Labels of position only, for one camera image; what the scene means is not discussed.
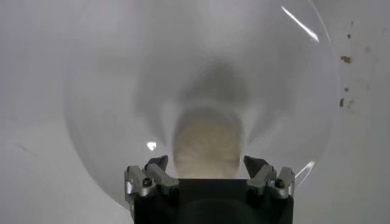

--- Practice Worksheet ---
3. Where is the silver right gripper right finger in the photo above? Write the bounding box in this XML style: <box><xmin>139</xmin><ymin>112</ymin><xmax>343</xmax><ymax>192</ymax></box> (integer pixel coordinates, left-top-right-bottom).
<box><xmin>243</xmin><ymin>155</ymin><xmax>297</xmax><ymax>200</ymax></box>

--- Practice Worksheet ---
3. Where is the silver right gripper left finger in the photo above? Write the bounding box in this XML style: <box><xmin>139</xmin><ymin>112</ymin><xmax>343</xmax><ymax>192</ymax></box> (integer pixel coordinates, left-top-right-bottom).
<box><xmin>124</xmin><ymin>155</ymin><xmax>180</xmax><ymax>204</ymax></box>

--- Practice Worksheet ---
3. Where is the round white plate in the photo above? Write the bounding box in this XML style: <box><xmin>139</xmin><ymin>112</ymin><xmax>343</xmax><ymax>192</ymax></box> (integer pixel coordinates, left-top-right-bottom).
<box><xmin>62</xmin><ymin>0</ymin><xmax>339</xmax><ymax>211</ymax></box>

